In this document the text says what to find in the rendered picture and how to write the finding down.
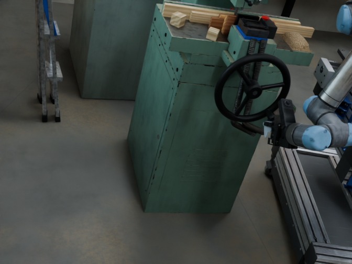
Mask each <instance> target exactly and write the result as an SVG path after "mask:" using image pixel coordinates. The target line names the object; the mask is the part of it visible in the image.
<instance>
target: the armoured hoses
mask: <svg viewBox="0 0 352 264"><path fill-rule="evenodd" d="M256 43H257V39H256V38H251V39H250V44H249V48H248V52H247V55H250V54H254V50H255V47H256ZM266 46H267V40H265V39H261V40H260V45H259V50H258V53H265V48H266ZM261 65H262V61H257V62H256V63H255V67H254V72H253V74H252V80H256V81H258V78H259V73H260V69H261ZM250 66H251V63H248V64H246V65H244V68H243V72H244V73H245V75H246V76H247V77H248V73H249V70H250ZM243 87H244V84H243V78H242V77H241V79H240V84H239V87H238V91H237V96H236V99H235V104H234V108H233V112H232V113H235V112H236V111H237V109H238V108H239V106H240V105H241V101H242V97H243V93H244V90H243ZM252 102H253V99H249V100H248V102H247V103H246V106H245V110H244V114H243V115H250V111H251V106H252ZM230 122H231V125H232V126H233V127H235V128H237V129H239V130H241V131H243V132H245V133H247V134H249V135H251V136H253V137H254V136H255V135H256V133H259V134H261V135H264V129H262V128H260V127H258V126H255V125H253V124H251V123H242V124H240V123H238V122H235V121H232V120H230Z"/></svg>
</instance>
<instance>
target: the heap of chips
mask: <svg viewBox="0 0 352 264"><path fill-rule="evenodd" d="M280 36H281V37H282V38H283V40H284V41H285V42H286V43H287V44H288V45H289V47H290V48H291V49H292V50H296V51H305V52H312V51H311V50H310V49H309V44H308V42H307V41H306V40H305V38H304V37H303V36H302V35H301V34H299V33H295V32H286V33H285V34H284V35H280Z"/></svg>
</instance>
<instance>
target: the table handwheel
mask: <svg viewBox="0 0 352 264"><path fill-rule="evenodd" d="M257 61H263V62H269V63H272V64H273V65H275V66H276V67H277V68H278V69H279V70H280V72H281V74H282V77H283V82H281V83H275V84H268V85H261V86H260V84H259V83H258V82H257V81H256V80H252V78H251V77H250V75H249V74H248V77H247V76H246V75H245V73H244V72H243V70H242V68H241V67H242V66H244V65H246V64H248V63H252V62H257ZM235 71H236V73H237V74H238V76H239V77H240V79H241V77H242V78H243V84H244V87H243V90H244V92H245V93H246V96H245V98H244V100H243V101H242V103H241V105H240V106H239V108H238V109H237V111H236V112H235V113H232V112H231V111H229V110H228V109H227V108H226V107H225V105H224V103H223V100H222V91H223V87H224V84H225V82H226V81H227V79H228V78H229V77H230V75H231V74H232V73H233V72H235ZM290 85H291V77H290V72H289V69H288V68H287V66H286V65H285V63H284V62H283V61H282V60H280V59H279V58H277V57H275V56H273V55H270V54H266V53H255V54H250V55H247V56H244V57H242V58H240V59H238V60H236V61H235V62H233V63H232V64H230V65H229V66H228V67H227V68H226V69H225V70H224V71H223V73H222V74H221V75H220V77H219V79H218V81H217V83H216V86H215V91H214V99H215V104H216V106H217V108H218V110H219V111H220V113H221V114H222V115H223V116H225V117H226V118H228V119H230V120H232V121H235V122H240V123H248V122H254V121H257V120H260V119H263V118H265V117H267V116H266V112H265V110H266V109H269V110H270V111H271V112H272V113H273V112H274V111H276V110H277V109H278V101H280V100H281V99H282V98H284V99H286V97H287V95H288V92H289V90H290ZM277 87H282V89H281V92H280V94H279V96H278V97H277V99H276V100H275V101H274V102H273V103H272V104H271V105H270V106H269V107H267V108H266V109H264V110H262V111H260V112H258V113H255V114H252V115H240V112H241V111H242V109H243V108H244V106H245V105H246V103H247V102H248V100H249V99H256V98H258V97H259V96H260V95H261V94H262V90H267V89H272V88H277Z"/></svg>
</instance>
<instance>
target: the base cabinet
mask: <svg viewBox="0 0 352 264"><path fill-rule="evenodd" d="M214 91H215V86H214V85H203V84H192V83H180V82H179V81H178V79H177V76H176V74H175V72H174V70H173V67H172V65H171V63H170V60H169V58H168V55H167V53H166V51H165V49H164V46H163V44H162V42H161V39H160V37H159V35H158V32H157V30H156V27H155V25H154V23H153V22H152V24H151V30H150V34H149V39H148V44H147V49H146V53H145V58H144V63H143V66H142V71H141V76H140V80H139V85H138V90H137V95H136V99H135V104H134V109H133V114H132V117H131V122H130V127H129V132H128V136H127V141H128V145H129V150H130V154H131V158H132V162H133V166H134V171H135V175H136V179H137V184H138V188H139V193H140V197H141V202H142V206H143V209H144V213H230V212H231V209H232V207H233V204H234V201H235V199H236V196H237V194H238V191H239V189H240V186H241V184H242V182H243V179H244V177H245V174H246V172H247V169H248V167H249V164H250V162H251V159H252V157H253V154H254V152H255V149H256V146H257V144H258V142H259V139H260V137H261V134H259V133H256V135H255V136H254V137H253V136H251V135H249V134H247V133H245V132H243V131H241V130H239V129H237V128H235V127H233V126H232V125H231V122H230V119H228V118H226V117H225V116H223V115H222V114H221V113H220V111H219V110H218V108H217V106H216V104H215V99H214ZM237 91H238V88H237V87H225V86H224V87H223V91H222V100H223V103H224V105H225V107H226V108H227V109H228V110H229V111H231V112H233V108H234V104H235V99H236V96H237ZM277 95H278V91H266V90H262V94H261V95H260V96H259V97H258V98H256V99H253V102H252V106H251V111H250V115H252V114H255V113H258V112H260V111H262V110H264V109H266V108H267V107H269V106H270V105H271V104H272V103H273V102H274V101H275V100H276V97H277Z"/></svg>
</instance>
